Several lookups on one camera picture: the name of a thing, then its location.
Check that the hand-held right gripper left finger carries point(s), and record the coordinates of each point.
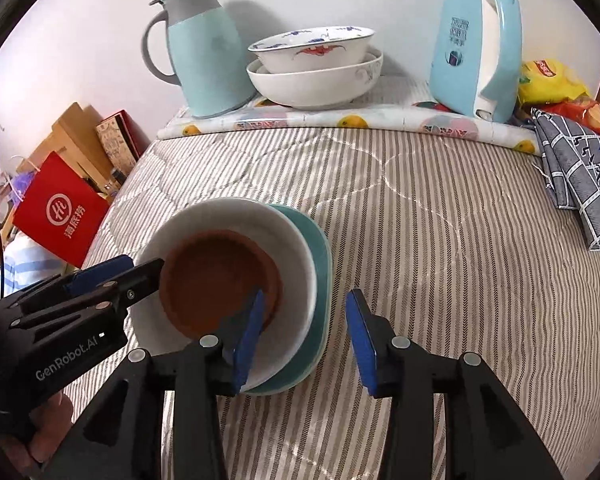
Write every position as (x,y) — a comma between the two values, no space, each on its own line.
(247,345)

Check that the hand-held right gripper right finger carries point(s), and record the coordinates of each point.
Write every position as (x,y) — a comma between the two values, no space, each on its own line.
(360,345)

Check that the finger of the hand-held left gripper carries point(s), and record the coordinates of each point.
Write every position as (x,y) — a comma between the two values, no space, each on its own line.
(140,277)
(100,275)

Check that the teal square plate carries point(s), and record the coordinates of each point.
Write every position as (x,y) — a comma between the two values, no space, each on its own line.
(315,285)

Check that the brown saucer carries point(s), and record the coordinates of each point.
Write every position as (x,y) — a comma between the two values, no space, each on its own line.
(215,275)

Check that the plain white bowl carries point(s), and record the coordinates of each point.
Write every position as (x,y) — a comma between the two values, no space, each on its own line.
(290,260)

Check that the person's left hand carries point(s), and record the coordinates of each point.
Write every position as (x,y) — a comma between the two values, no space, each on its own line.
(52,412)

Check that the red paper bag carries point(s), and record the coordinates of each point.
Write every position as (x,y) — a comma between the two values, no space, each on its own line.
(65,210)

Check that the blue striped garment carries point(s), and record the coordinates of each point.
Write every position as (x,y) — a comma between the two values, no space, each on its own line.
(27,260)

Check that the striped bed cover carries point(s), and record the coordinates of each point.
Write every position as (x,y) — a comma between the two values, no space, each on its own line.
(430,260)

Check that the patterned cardboard box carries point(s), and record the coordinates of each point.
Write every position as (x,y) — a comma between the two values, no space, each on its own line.
(120,145)

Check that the wooden box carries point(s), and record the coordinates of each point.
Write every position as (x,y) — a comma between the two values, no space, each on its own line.
(70,130)

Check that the fruit printed mat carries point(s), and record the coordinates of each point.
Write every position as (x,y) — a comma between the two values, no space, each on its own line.
(380,120)

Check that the light blue thermos jug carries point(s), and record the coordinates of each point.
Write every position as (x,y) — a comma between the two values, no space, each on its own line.
(205,60)

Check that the large white grey-patterned bowl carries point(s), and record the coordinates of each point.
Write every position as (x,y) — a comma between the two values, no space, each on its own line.
(310,90)

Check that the grey checked cloth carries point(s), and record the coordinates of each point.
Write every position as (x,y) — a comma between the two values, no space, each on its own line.
(575,170)

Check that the blue and red patterned bowl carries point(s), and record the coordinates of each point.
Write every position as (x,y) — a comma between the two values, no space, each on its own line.
(310,57)

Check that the light blue electric kettle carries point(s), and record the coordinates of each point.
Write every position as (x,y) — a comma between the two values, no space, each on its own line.
(455,75)

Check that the yellow chip bag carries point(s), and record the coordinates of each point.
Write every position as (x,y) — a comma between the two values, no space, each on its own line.
(550,85)

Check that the red chip bag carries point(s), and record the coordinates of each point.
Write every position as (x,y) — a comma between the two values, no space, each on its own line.
(585,112)

